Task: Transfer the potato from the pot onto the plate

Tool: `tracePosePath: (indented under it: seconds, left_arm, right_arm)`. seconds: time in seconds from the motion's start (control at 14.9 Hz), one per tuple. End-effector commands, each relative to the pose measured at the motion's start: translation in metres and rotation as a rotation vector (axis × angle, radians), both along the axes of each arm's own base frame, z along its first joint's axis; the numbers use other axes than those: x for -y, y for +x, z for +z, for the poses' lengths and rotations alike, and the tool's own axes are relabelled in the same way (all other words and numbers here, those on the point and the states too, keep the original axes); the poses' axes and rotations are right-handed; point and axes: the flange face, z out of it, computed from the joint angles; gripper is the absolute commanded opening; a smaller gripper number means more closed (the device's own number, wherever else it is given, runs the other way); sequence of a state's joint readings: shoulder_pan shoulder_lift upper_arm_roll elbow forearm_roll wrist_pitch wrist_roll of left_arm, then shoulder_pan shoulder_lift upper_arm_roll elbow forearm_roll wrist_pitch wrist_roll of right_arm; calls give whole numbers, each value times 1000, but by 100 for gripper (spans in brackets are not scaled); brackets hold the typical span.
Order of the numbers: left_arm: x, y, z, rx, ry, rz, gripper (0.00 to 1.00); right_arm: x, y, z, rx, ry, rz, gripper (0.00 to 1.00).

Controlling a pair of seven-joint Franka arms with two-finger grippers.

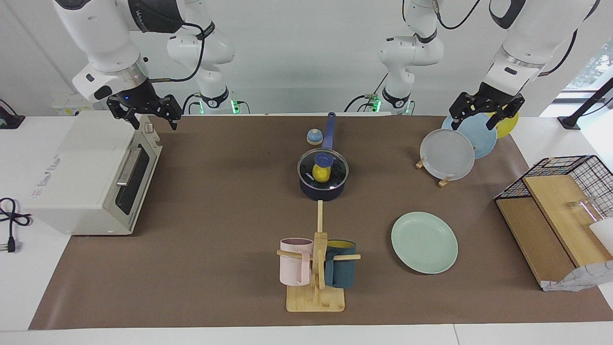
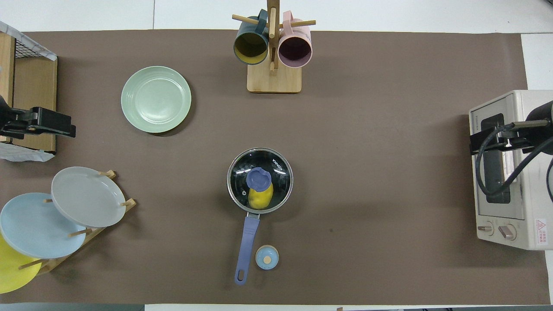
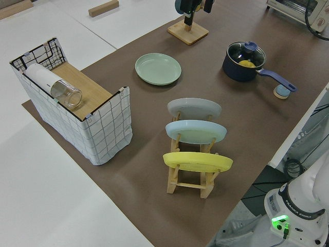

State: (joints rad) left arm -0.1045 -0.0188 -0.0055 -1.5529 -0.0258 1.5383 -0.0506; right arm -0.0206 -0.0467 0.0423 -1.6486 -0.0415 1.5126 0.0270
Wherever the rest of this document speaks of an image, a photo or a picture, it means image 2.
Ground yellow plate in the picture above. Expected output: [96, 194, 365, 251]
[0, 233, 42, 294]

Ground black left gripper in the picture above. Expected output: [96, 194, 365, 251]
[0, 107, 76, 141]

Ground pale green plate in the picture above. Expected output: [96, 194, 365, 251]
[121, 66, 192, 133]

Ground white crumpled plastic sheet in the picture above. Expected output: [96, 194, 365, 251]
[0, 142, 55, 163]

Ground cream toaster oven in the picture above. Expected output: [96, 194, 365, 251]
[469, 90, 553, 251]

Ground black wire basket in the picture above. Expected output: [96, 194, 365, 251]
[13, 37, 57, 60]

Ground light blue plate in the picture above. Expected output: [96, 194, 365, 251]
[0, 193, 87, 260]

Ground glass lid with purple knob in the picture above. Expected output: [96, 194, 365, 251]
[227, 148, 294, 215]

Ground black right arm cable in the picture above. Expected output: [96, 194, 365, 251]
[474, 122, 553, 197]

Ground grey plate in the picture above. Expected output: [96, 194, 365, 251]
[51, 167, 127, 228]

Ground brown table mat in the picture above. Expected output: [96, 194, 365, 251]
[0, 29, 551, 305]

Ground dark teal mug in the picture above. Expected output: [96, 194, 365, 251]
[233, 10, 270, 66]

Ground wooden mug tree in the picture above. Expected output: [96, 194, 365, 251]
[232, 0, 316, 94]

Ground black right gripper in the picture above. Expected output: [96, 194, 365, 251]
[470, 130, 535, 156]

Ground wooden plate rack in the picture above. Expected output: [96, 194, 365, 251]
[18, 170, 137, 275]

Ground yellow lemon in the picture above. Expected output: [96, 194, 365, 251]
[248, 181, 274, 210]

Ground dark pot with purple handle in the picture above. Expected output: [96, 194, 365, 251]
[227, 148, 294, 286]

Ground pink mug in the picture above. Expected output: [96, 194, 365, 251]
[278, 11, 313, 69]

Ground wooden shelf boards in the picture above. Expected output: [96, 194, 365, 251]
[0, 32, 58, 154]

